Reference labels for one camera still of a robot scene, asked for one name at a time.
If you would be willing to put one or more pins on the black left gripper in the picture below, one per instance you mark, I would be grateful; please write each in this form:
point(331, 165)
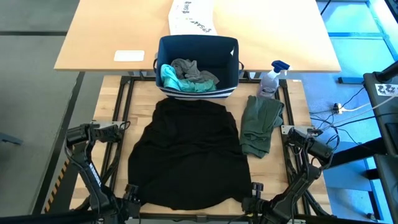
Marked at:
point(130, 208)

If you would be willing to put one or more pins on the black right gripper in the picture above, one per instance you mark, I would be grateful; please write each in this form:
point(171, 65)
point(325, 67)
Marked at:
point(256, 207)

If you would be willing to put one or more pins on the dark green button shirt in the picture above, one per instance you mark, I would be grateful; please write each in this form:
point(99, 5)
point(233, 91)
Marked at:
point(259, 124)

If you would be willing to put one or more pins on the black garment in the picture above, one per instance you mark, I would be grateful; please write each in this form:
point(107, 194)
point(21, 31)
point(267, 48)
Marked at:
point(189, 155)

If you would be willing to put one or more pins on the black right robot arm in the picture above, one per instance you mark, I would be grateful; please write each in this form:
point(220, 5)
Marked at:
point(298, 183)

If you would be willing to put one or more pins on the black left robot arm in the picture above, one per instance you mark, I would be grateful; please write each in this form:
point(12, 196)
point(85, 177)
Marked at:
point(93, 174)

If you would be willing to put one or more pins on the navy white-striped fabric bin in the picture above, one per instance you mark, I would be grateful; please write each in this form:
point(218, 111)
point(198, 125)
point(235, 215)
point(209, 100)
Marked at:
point(199, 43)

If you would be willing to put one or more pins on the yellow black hazard tape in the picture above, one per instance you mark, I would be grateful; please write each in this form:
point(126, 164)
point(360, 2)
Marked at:
point(59, 183)

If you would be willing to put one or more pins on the black cart crossbar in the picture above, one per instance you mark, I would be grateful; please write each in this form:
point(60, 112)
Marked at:
point(354, 152)

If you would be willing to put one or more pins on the clear spray bottle blue trigger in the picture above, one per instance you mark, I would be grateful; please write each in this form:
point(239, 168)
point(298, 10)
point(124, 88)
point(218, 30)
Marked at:
point(269, 84)

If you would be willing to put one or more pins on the yellow black power plug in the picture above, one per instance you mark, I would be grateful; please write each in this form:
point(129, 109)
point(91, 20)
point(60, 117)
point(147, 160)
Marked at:
point(337, 108)

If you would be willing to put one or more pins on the black floor beam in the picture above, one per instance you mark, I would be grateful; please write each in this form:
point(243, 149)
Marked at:
point(76, 90)

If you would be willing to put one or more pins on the teal garment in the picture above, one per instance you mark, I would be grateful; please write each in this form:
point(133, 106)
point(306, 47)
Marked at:
point(169, 77)

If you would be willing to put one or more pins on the grey garment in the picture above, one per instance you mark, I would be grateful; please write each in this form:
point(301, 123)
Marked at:
point(186, 70)

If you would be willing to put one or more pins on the white rectangular plate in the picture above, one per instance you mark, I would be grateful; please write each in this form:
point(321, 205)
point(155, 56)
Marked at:
point(129, 55)

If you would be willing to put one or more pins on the black equipment cart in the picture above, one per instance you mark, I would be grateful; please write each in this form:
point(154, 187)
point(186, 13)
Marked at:
point(388, 140)

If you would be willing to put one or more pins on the light wooden desk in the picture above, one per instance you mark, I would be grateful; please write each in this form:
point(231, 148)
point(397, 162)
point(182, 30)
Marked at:
point(280, 37)

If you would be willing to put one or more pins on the white printed sticker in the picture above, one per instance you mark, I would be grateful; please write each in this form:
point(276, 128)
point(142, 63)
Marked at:
point(385, 89)

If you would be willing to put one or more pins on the white printed cardboard box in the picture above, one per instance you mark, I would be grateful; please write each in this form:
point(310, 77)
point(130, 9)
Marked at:
point(191, 15)

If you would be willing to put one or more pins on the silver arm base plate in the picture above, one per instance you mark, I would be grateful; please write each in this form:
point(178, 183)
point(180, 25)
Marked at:
point(284, 129)
point(109, 122)

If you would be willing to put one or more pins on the black edge rail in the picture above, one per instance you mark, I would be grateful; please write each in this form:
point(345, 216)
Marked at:
point(31, 218)

